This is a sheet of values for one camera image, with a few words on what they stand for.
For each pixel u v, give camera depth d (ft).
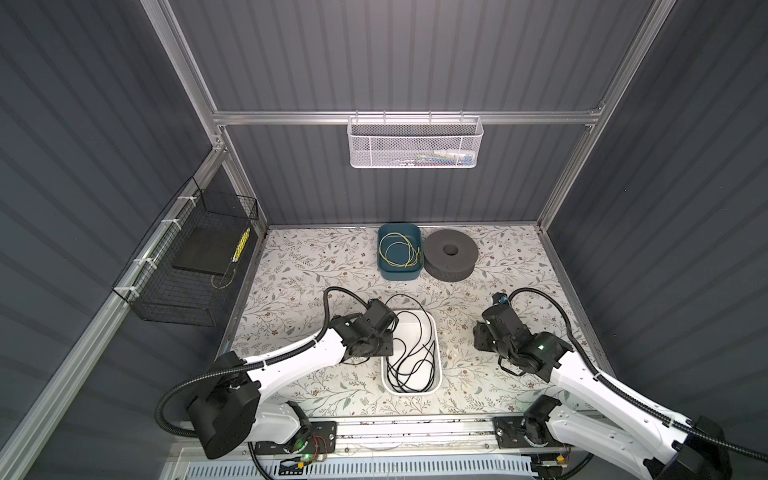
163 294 2.23
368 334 2.09
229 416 1.32
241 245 2.57
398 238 3.45
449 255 3.45
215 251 2.47
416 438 2.47
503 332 2.02
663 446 1.33
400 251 3.65
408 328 2.92
